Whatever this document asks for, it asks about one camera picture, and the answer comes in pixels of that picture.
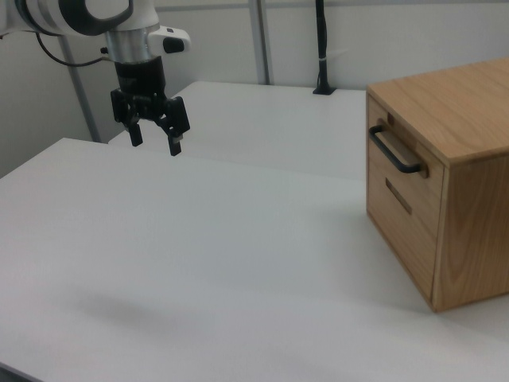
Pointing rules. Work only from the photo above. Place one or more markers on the black camera pole stand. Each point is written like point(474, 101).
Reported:
point(320, 47)

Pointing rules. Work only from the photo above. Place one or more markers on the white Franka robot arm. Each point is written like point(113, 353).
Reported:
point(51, 12)

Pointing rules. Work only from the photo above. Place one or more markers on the grey metal partition post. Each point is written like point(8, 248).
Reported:
point(81, 95)
point(262, 40)

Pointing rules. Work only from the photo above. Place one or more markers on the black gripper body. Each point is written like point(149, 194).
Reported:
point(139, 77)

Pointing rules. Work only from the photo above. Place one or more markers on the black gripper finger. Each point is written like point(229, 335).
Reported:
point(134, 129)
point(177, 119)

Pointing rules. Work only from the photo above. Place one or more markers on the wooden two-drawer cabinet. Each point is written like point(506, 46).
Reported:
point(457, 99)

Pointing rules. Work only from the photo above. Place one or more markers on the wooden drawer with slot grip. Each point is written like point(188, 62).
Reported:
point(401, 246)

